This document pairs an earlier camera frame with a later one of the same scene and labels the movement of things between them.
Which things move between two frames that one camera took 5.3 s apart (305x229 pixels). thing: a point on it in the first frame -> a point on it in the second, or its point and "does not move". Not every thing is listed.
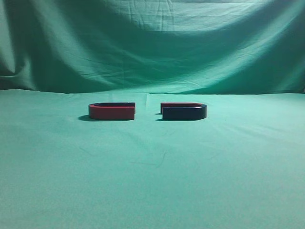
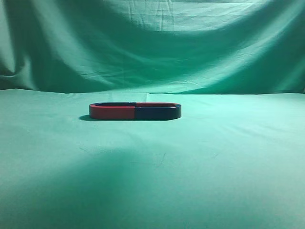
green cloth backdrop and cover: x=241 y=167 does not move
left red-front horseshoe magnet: x=112 y=110 does not move
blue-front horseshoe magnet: x=183 y=110 -> x=155 y=111
